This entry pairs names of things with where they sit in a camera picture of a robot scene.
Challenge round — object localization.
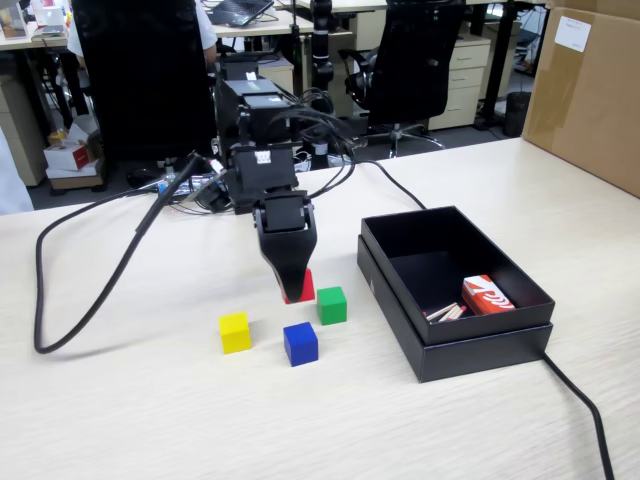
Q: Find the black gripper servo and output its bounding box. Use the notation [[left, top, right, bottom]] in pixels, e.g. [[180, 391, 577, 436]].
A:
[[252, 193, 319, 304]]

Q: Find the red wooden cube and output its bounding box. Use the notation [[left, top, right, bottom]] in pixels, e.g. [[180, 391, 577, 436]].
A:
[[281, 268, 317, 305]]

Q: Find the green wooden cube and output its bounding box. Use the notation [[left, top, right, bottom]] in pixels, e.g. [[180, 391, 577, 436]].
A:
[[316, 286, 348, 326]]

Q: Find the blue wooden cube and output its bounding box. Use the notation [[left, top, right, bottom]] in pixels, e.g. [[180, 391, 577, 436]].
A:
[[282, 321, 320, 368]]

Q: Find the yellow wooden cube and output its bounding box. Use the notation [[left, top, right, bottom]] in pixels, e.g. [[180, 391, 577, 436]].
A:
[[218, 311, 253, 355]]

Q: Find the black cardboard box tray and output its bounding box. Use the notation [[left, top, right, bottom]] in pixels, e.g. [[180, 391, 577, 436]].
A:
[[359, 204, 557, 346]]

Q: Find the robot controller board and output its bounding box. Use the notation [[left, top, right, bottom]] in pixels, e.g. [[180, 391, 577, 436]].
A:
[[134, 172, 226, 214]]

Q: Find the beige drawer cabinet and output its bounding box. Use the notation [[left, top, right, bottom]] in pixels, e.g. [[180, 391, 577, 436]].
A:
[[259, 57, 296, 99], [428, 37, 492, 132], [0, 74, 49, 189]]

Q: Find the black pole with silver rings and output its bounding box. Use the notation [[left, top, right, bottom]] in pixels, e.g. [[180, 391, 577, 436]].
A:
[[308, 0, 335, 157]]

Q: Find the red and white matchbox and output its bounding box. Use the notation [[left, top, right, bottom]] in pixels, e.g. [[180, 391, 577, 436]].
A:
[[460, 274, 516, 317]]

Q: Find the thin black stand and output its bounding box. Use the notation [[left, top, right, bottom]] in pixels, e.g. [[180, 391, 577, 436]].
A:
[[291, 0, 302, 96]]

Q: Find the flat brown carton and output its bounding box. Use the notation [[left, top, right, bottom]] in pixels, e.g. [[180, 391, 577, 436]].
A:
[[47, 169, 109, 192]]

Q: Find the black office chair with armrests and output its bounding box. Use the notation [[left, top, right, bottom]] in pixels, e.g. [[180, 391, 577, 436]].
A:
[[338, 0, 469, 157]]

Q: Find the black mesh office chair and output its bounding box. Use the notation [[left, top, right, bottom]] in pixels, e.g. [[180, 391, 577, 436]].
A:
[[69, 0, 219, 161]]

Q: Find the light wooden office desk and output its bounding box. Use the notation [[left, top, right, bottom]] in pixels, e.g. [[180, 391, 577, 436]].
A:
[[0, 22, 76, 51], [209, 7, 316, 39]]

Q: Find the white and red carton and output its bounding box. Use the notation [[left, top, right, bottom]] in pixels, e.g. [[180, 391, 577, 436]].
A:
[[43, 140, 101, 173]]

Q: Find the open white carton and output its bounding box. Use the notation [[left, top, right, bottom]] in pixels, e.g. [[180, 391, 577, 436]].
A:
[[67, 114, 101, 146]]

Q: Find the dark laptop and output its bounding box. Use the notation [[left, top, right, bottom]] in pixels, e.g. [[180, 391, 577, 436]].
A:
[[207, 0, 276, 28]]

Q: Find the black waste bin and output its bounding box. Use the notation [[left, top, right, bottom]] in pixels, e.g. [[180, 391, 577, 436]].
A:
[[502, 91, 533, 138]]

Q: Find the black desk leg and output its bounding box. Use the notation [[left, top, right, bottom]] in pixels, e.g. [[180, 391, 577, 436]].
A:
[[482, 4, 519, 132]]

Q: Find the large brown cardboard box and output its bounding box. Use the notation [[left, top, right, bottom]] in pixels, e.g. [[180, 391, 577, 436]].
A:
[[519, 0, 640, 200]]

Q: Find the small brown display box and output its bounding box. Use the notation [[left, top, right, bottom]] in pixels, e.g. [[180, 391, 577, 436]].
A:
[[0, 0, 27, 40]]

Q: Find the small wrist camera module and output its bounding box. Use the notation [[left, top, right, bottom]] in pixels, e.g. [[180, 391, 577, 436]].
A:
[[197, 172, 234, 214]]

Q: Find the thin black wire bundle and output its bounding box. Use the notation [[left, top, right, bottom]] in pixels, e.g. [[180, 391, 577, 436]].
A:
[[269, 89, 366, 201]]

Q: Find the thick black sleeved cable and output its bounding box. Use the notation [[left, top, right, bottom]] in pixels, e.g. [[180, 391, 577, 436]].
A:
[[33, 152, 209, 355]]

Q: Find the long black cable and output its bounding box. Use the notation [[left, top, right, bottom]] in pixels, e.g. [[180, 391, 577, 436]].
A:
[[349, 158, 616, 480]]

